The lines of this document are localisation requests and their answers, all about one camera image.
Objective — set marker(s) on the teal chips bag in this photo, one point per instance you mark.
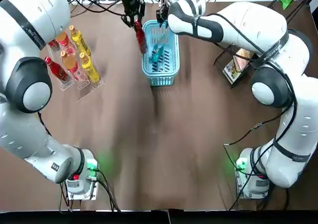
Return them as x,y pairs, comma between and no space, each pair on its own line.
156,53

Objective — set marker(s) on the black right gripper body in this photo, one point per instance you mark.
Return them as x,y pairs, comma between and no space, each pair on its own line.
162,14

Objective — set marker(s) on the orange tea bottle red label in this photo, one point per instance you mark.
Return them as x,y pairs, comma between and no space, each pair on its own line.
72,66
64,39

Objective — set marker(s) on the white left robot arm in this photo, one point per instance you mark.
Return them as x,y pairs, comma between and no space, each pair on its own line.
29,22

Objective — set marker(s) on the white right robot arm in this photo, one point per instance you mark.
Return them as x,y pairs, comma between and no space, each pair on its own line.
261,27

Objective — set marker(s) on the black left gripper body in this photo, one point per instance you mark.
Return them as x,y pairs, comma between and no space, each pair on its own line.
130,0

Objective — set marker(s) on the clear acrylic bottle tray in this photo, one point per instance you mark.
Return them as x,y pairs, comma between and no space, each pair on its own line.
82,95

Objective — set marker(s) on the yellow drink bottle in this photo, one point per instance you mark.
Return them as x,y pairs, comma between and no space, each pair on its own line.
90,68
79,41

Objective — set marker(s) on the light blue plastic basket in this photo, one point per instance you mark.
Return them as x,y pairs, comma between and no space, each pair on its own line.
161,72

